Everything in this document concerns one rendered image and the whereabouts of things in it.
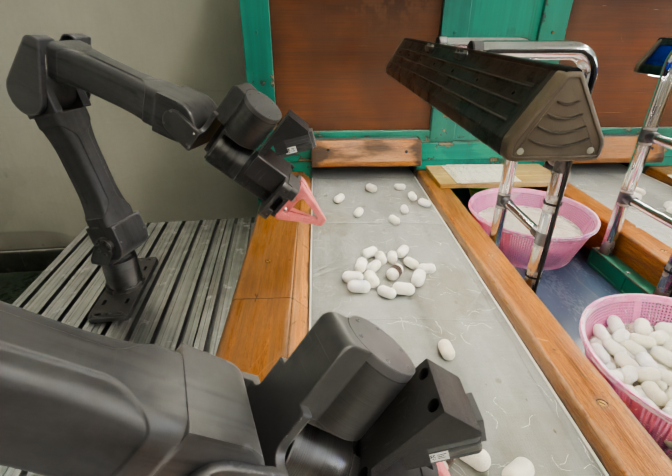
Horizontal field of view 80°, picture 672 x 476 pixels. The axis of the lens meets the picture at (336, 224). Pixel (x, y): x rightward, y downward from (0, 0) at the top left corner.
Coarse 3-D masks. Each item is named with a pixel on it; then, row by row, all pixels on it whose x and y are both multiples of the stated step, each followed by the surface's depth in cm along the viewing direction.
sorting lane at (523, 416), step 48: (336, 192) 105; (384, 192) 105; (336, 240) 82; (384, 240) 82; (432, 240) 82; (336, 288) 67; (432, 288) 67; (480, 288) 67; (432, 336) 57; (480, 336) 57; (480, 384) 50; (528, 384) 50; (528, 432) 44; (576, 432) 44
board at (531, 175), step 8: (432, 168) 111; (440, 168) 111; (520, 168) 111; (528, 168) 111; (536, 168) 111; (544, 168) 111; (432, 176) 107; (440, 176) 106; (448, 176) 106; (520, 176) 106; (528, 176) 106; (536, 176) 106; (544, 176) 106; (440, 184) 101; (448, 184) 101; (456, 184) 101; (464, 184) 101; (472, 184) 101; (480, 184) 101; (488, 184) 101; (496, 184) 101; (520, 184) 101; (528, 184) 102; (536, 184) 102; (544, 184) 102
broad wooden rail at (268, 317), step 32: (256, 224) 83; (288, 224) 83; (256, 256) 72; (288, 256) 72; (256, 288) 63; (288, 288) 63; (256, 320) 56; (288, 320) 57; (224, 352) 51; (256, 352) 51; (288, 352) 51
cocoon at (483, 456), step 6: (468, 456) 40; (474, 456) 39; (480, 456) 39; (486, 456) 39; (468, 462) 40; (474, 462) 39; (480, 462) 39; (486, 462) 39; (474, 468) 40; (480, 468) 39; (486, 468) 39
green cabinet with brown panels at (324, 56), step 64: (256, 0) 94; (320, 0) 96; (384, 0) 96; (448, 0) 96; (512, 0) 97; (576, 0) 98; (640, 0) 99; (256, 64) 100; (320, 64) 102; (384, 64) 103; (320, 128) 110; (384, 128) 110; (448, 128) 110; (640, 128) 113
